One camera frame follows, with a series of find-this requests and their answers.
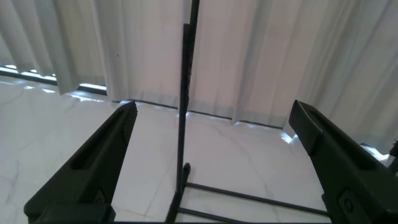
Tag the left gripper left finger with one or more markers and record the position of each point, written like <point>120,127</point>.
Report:
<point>90,168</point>

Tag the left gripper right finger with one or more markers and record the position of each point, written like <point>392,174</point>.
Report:
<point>357,174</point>

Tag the black clothes rack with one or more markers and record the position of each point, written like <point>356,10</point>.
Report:
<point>183,93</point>

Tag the white curtain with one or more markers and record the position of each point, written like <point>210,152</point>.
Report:
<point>248,46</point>

